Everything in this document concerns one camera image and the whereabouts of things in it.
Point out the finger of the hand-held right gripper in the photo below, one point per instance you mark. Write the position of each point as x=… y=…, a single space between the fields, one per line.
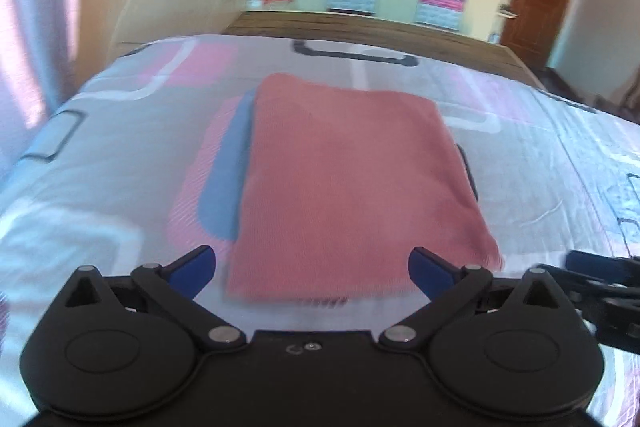
x=600 y=267

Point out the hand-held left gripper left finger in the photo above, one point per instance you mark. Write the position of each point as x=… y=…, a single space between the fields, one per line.
x=192 y=269

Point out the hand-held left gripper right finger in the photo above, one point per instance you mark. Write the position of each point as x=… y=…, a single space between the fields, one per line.
x=427 y=269

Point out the pink shirt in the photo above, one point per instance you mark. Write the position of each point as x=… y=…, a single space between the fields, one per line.
x=360 y=187

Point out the printed pink blue bedsheet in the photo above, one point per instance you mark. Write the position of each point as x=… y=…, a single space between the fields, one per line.
x=125 y=167

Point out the pink curtain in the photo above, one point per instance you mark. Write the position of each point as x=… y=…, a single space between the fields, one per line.
x=35 y=17

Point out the wooden bed frame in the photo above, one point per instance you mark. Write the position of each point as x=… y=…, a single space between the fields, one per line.
x=400 y=34

